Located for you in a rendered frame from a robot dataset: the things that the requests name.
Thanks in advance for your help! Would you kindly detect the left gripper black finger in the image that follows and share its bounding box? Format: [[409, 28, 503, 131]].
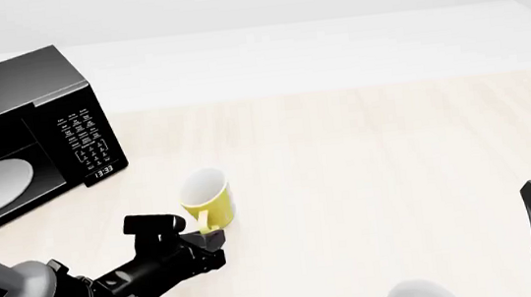
[[201, 227, 229, 254]]

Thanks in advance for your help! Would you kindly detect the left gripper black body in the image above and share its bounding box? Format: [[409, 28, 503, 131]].
[[177, 229, 229, 278]]

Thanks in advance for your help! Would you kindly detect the yellow and white mug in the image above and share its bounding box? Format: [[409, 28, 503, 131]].
[[176, 164, 241, 237]]

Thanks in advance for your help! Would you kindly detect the black microwave oven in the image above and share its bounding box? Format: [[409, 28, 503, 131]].
[[0, 36, 137, 243]]

